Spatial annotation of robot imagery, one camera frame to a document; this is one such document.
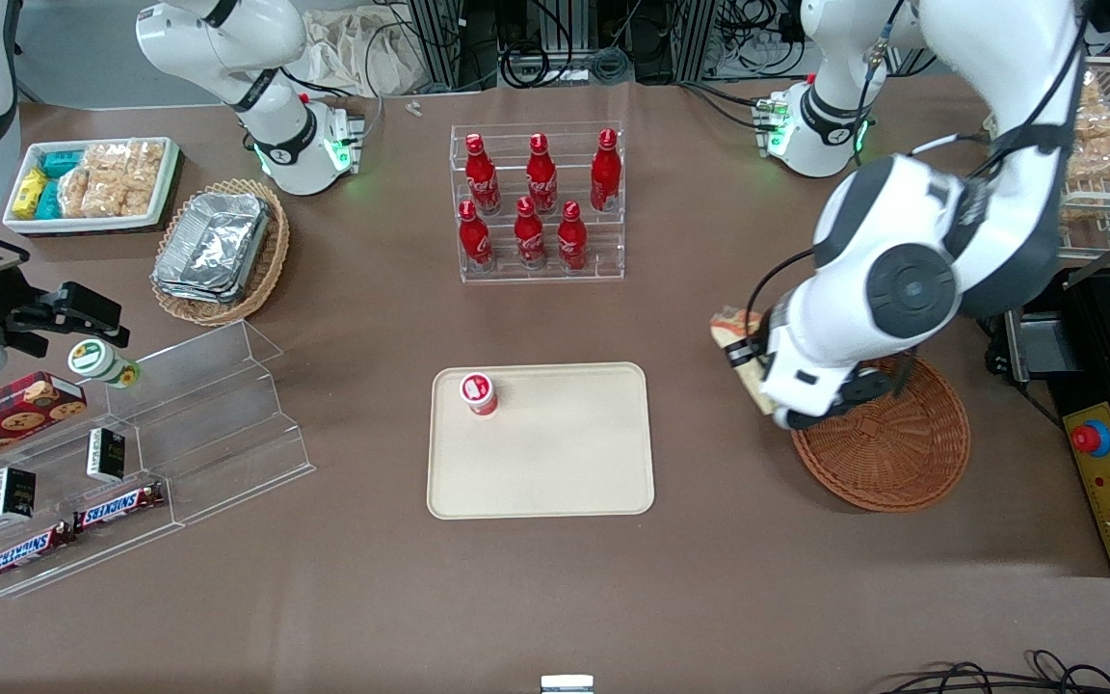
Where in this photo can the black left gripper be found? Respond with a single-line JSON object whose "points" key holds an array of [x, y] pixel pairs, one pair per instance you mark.
{"points": [[869, 384]]}

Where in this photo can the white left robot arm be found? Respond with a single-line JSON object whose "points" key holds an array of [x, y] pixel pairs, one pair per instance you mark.
{"points": [[911, 222]]}

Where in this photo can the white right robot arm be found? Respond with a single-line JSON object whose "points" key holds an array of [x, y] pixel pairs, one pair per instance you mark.
{"points": [[276, 145]]}

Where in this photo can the round brown wicker basket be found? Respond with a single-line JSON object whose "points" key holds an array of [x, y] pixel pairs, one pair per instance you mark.
{"points": [[902, 453]]}

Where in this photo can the oval brown wicker basket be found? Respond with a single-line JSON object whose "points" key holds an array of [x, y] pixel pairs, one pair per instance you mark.
{"points": [[266, 260]]}

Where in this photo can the beige plastic tray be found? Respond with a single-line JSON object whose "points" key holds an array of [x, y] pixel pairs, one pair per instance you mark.
{"points": [[565, 453]]}

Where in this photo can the green and white cup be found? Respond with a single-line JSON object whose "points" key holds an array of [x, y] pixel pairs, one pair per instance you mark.
{"points": [[97, 361]]}

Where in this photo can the red tartan cookie box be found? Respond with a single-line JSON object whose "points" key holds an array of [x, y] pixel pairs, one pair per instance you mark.
{"points": [[6, 414]]}

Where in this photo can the teal snack packet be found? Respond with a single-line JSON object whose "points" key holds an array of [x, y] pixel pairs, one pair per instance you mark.
{"points": [[48, 200], [62, 162]]}

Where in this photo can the clear bag of rice crackers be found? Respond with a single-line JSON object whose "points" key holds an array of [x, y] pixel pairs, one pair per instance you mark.
{"points": [[75, 193], [107, 157], [145, 159], [117, 196]]}

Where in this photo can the yellow snack packet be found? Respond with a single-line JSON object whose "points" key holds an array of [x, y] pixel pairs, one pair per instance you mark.
{"points": [[30, 193]]}

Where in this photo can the small black box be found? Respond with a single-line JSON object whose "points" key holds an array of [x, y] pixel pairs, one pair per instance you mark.
{"points": [[106, 455], [13, 493]]}

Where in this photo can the tan snack packet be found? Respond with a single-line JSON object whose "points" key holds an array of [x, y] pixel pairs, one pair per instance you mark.
{"points": [[738, 342]]}

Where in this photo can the white plastic bin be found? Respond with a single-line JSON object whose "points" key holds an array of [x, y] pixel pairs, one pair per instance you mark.
{"points": [[165, 188]]}

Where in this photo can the stack of foil trays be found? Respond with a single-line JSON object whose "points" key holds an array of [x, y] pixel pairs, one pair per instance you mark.
{"points": [[213, 246]]}

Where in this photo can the Snickers chocolate bar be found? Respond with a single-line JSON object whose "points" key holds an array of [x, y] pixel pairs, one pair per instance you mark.
{"points": [[119, 506], [30, 551]]}

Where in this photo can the clear acrylic stepped shelf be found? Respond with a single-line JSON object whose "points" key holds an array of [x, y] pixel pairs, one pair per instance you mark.
{"points": [[227, 424]]}

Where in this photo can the red emergency stop button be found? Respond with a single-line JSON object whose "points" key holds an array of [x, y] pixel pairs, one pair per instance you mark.
{"points": [[1090, 439]]}

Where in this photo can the black machine housing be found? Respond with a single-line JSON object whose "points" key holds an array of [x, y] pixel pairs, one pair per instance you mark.
{"points": [[1095, 337]]}

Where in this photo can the clear acrylic bottle rack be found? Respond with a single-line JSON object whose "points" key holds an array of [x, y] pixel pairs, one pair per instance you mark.
{"points": [[603, 246]]}

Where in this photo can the red cola bottle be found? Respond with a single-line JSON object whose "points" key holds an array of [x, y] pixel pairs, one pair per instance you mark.
{"points": [[530, 239], [541, 178], [571, 241], [481, 178], [474, 241], [605, 173]]}

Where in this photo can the bag of fried snacks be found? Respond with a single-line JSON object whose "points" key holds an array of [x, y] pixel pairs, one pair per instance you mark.
{"points": [[1099, 135]]}

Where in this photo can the red cup with white lid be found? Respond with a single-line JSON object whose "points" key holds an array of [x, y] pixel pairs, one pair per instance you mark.
{"points": [[478, 393]]}

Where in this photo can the beige cloth bag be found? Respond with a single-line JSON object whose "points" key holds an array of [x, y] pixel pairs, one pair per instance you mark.
{"points": [[362, 53]]}

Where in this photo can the small white box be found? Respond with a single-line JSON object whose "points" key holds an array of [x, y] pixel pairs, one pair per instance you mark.
{"points": [[567, 684]]}

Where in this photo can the grey metal bracket box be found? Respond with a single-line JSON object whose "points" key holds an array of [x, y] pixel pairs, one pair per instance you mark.
{"points": [[1032, 347]]}

